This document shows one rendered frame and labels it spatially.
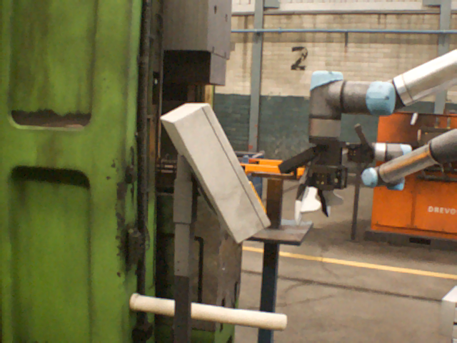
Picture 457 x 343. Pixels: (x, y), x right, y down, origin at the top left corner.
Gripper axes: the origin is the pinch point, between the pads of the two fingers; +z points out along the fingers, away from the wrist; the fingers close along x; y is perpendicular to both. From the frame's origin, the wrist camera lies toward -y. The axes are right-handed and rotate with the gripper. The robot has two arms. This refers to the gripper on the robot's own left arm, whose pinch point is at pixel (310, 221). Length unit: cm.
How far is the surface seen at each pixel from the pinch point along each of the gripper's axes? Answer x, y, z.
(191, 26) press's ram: 11, -51, -51
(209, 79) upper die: 18, -48, -35
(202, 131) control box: -31.4, -7.8, -21.0
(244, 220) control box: -24.4, -1.9, -3.5
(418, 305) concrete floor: 217, -33, 93
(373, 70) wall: 739, -296, -104
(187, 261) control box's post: -21.5, -19.6, 9.7
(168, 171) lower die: 13, -60, -5
